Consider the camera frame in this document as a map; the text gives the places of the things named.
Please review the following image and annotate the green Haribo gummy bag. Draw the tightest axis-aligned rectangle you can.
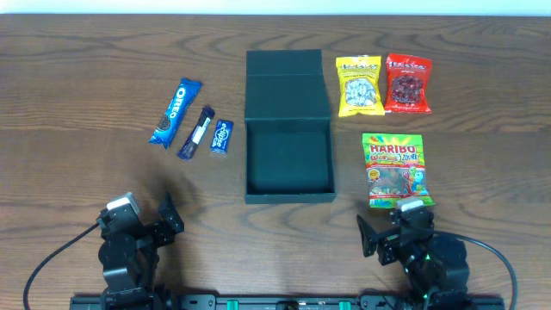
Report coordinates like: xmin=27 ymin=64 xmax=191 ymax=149
xmin=362 ymin=133 xmax=435 ymax=208

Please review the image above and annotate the dark purple chocolate bar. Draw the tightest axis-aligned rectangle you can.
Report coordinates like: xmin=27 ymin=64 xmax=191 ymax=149
xmin=176 ymin=105 xmax=215 ymax=160

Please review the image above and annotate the blue Oreo cookie pack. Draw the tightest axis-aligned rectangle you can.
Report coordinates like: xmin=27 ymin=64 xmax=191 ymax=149
xmin=149 ymin=77 xmax=202 ymax=149

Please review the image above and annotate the red snack bag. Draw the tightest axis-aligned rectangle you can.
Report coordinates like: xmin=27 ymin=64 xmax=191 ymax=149
xmin=384 ymin=53 xmax=432 ymax=114

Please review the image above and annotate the yellow nut snack bag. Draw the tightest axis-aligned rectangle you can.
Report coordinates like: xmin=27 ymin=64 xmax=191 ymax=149
xmin=336 ymin=55 xmax=385 ymax=117

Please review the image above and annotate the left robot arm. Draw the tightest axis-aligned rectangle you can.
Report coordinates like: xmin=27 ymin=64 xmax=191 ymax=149
xmin=96 ymin=192 xmax=184 ymax=309

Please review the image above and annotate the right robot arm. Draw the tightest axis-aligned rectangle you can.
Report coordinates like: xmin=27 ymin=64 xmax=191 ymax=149
xmin=356 ymin=207 xmax=469 ymax=309

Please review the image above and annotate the blue Eclipse mint pack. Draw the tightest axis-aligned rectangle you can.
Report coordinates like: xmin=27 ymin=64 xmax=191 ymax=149
xmin=210 ymin=120 xmax=233 ymax=154

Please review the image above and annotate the dark green open box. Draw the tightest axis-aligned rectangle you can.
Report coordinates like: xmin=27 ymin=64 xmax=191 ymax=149
xmin=245 ymin=49 xmax=337 ymax=204

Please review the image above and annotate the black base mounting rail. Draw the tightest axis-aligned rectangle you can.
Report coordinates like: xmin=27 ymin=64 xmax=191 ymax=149
xmin=69 ymin=294 xmax=505 ymax=310

